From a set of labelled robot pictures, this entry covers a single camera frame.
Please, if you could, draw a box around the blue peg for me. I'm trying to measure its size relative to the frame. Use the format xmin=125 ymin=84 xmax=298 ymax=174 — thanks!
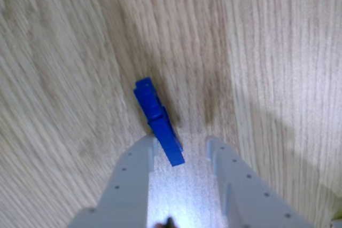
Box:
xmin=133 ymin=77 xmax=186 ymax=168

